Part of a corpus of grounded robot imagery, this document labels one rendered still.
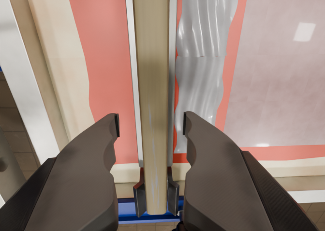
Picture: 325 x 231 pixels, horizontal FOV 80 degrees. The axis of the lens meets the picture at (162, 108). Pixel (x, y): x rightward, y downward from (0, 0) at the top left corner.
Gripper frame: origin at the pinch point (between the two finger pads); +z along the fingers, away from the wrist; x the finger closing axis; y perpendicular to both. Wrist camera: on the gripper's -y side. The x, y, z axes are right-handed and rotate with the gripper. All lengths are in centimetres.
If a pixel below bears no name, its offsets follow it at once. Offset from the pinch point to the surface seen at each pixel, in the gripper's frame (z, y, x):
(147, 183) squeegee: 6.5, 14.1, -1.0
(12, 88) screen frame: 13.5, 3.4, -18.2
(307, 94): 16.8, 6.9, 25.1
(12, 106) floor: 112, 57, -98
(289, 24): 16.9, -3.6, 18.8
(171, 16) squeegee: 13.0, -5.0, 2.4
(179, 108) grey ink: 16.7, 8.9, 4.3
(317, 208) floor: 111, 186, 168
